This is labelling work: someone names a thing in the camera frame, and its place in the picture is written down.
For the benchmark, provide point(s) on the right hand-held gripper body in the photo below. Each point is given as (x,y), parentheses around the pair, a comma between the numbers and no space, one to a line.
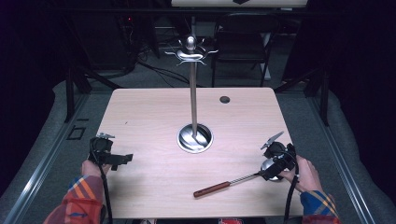
(280,154)

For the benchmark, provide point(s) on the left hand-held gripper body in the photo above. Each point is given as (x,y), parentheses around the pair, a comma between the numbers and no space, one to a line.
(101,146)

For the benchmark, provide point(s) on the metal utensil stand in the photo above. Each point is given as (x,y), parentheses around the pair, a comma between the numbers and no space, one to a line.
(193,93)

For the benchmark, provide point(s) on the person's left hand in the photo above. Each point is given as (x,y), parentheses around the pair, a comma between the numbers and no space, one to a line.
(93,169)

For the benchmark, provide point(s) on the person's right hand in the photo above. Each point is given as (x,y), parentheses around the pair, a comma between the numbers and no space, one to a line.
(306,177)

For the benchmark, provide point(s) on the dark round table grommet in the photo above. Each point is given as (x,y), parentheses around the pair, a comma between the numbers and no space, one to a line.
(224,99)

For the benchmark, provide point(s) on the dark equipment rack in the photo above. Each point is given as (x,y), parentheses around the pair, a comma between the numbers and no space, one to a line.
(126,37)

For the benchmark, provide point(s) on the black folding chair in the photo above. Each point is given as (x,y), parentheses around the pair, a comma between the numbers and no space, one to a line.
(246,37)

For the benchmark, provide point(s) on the light wooden background table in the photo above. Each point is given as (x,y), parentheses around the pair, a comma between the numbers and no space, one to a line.
(211,3)

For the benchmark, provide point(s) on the black metal frame stand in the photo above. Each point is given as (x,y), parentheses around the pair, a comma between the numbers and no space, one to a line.
(70,93)
(324,99)

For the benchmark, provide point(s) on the aluminium floor rail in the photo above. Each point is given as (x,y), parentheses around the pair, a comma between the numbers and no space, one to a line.
(40,168)
(342,168)

